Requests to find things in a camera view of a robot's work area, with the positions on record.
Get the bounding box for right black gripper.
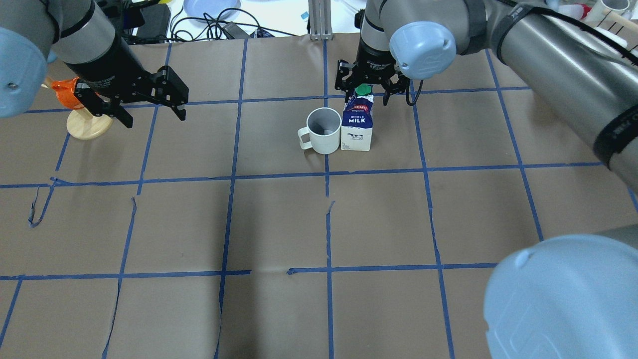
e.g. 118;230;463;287
335;39;412;105

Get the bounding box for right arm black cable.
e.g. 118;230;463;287
405;80;424;107

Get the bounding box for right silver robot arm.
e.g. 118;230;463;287
335;0;638;359

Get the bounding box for blue white milk carton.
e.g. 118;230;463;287
341;84;374;152

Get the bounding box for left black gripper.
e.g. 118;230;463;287
73;38;189;129

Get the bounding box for wooden mug tree stand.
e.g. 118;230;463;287
42;76;114;140

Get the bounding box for black power adapter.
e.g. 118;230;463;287
135;3;170;44

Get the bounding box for orange mug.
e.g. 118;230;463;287
51;77;85;110

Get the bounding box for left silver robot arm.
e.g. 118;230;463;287
0;0;189;129

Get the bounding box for aluminium frame post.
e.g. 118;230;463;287
308;0;333;41

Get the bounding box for light blue plate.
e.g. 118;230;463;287
183;0;241;22

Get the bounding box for white grey mug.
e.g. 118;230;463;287
297;107;341;155

